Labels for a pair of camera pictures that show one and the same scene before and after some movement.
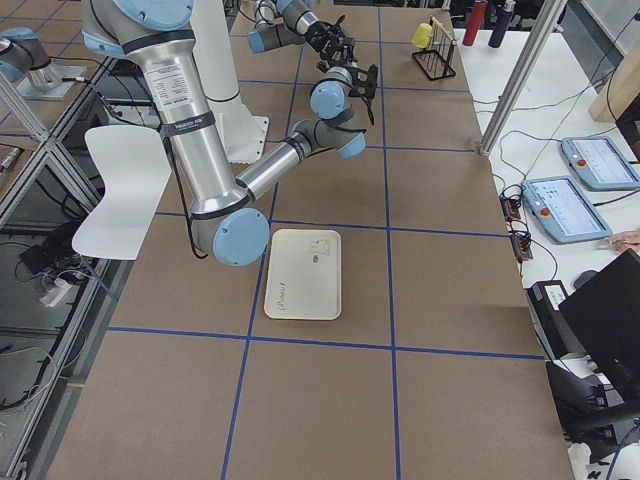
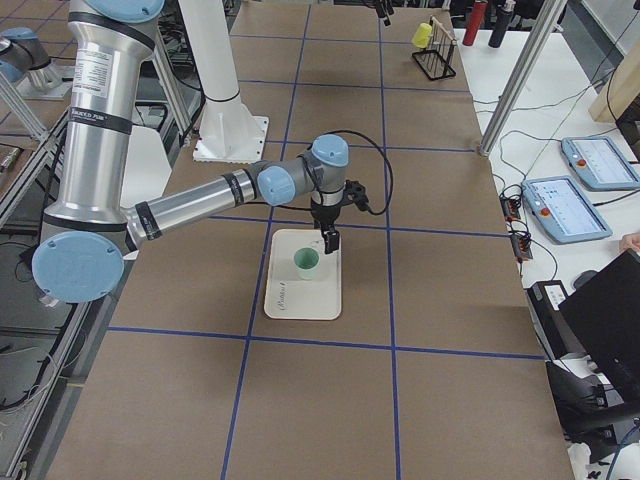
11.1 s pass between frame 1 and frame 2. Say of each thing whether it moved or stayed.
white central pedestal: stayed
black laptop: stayed
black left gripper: moved
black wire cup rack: stayed
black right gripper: moved
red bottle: stayed
